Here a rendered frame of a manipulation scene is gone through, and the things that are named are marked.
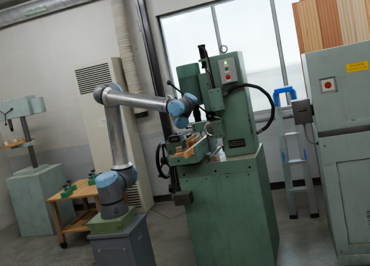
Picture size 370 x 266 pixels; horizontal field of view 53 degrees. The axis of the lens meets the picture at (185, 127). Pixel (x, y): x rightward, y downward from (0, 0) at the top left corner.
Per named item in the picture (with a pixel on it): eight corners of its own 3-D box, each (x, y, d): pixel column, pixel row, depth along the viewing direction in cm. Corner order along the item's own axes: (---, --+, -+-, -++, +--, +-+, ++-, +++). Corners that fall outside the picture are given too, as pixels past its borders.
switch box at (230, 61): (223, 83, 254) (219, 60, 252) (238, 80, 250) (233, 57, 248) (222, 83, 248) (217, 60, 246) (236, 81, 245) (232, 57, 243)
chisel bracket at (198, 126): (195, 133, 282) (193, 122, 281) (213, 130, 278) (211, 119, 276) (192, 135, 275) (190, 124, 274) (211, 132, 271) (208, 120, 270)
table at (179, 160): (183, 147, 313) (182, 140, 313) (218, 142, 303) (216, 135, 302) (157, 168, 257) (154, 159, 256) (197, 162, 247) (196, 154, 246)
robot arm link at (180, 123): (192, 118, 225) (185, 132, 229) (186, 109, 235) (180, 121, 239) (179, 115, 221) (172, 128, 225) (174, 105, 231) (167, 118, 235)
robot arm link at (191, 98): (194, 101, 215) (185, 118, 220) (201, 98, 226) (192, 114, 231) (181, 92, 218) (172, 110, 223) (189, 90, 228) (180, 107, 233)
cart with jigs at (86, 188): (89, 223, 428) (76, 170, 420) (134, 217, 414) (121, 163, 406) (58, 250, 365) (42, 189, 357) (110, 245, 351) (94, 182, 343)
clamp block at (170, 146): (174, 150, 292) (171, 139, 290) (190, 148, 287) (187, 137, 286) (167, 155, 278) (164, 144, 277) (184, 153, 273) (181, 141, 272)
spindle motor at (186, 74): (188, 106, 286) (179, 66, 282) (209, 102, 280) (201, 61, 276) (180, 109, 269) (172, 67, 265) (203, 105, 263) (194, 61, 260)
